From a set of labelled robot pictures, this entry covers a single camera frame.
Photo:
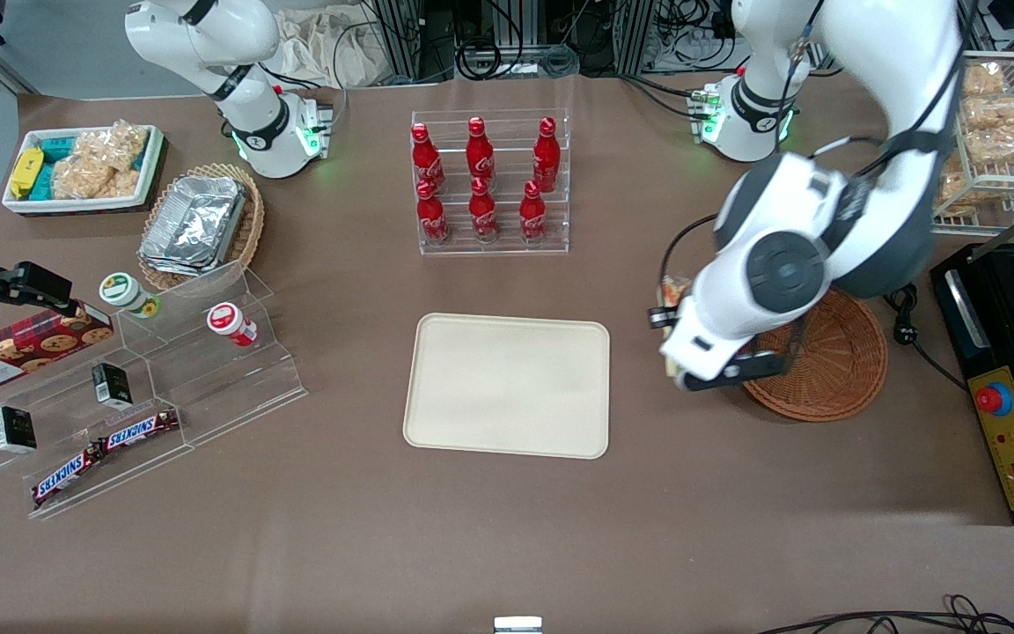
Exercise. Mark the beige cloth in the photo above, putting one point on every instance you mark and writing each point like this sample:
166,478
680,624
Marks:
322,48

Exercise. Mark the small black box with barcode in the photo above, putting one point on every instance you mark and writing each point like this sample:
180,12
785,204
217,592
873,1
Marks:
111,385

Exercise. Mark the red cola bottle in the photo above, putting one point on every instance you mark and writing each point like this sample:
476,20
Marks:
480,154
483,214
532,214
547,158
433,218
423,158

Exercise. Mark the white plastic bin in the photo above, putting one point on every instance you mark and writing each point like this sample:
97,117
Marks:
76,205

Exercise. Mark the stacked aluminium foil containers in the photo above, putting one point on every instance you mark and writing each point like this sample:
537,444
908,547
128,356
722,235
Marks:
194,224

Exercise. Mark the Snickers chocolate bar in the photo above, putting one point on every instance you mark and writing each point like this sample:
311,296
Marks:
67,477
142,429

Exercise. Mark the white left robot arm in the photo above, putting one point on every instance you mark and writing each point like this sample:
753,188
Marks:
824,229

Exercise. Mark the black appliance with yellow panel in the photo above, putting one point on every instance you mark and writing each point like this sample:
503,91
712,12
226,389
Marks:
965,335

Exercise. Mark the clear acrylic bottle rack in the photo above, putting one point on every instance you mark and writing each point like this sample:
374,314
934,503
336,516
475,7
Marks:
507,132

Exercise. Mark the small black box white side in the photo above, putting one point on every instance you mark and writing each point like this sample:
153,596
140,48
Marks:
14,430

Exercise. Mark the clear acrylic stepped stand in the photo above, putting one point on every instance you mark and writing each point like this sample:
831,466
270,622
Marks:
208,387
67,423

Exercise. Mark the oval wicker basket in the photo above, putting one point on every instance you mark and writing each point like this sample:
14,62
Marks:
250,229

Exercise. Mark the green lidded yogurt cup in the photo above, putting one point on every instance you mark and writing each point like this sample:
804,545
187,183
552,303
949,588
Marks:
122,291

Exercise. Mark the beige plastic tray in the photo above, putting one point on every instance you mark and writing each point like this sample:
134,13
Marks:
507,387

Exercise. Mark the red lidded yogurt cup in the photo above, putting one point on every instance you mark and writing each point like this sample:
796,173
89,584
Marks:
227,321

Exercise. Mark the bagged fried snack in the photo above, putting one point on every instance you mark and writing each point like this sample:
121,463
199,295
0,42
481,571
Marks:
953,187
995,128
984,79

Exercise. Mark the clear bag of rice crackers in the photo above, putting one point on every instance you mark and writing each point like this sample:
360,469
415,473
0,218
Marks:
80,176
120,141

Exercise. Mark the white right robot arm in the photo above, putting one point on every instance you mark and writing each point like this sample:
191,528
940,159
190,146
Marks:
243,97

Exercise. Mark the red tartan Walkers cookie box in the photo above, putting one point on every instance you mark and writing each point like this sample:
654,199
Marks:
23,348

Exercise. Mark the teal snack pack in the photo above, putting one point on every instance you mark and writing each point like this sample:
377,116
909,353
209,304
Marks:
56,148
45,180

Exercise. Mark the round wicker basket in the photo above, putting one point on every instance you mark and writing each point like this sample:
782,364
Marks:
833,370

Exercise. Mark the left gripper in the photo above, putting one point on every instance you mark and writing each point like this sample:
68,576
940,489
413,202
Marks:
657,317

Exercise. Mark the yellow snack pack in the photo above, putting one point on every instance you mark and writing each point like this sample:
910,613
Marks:
25,172

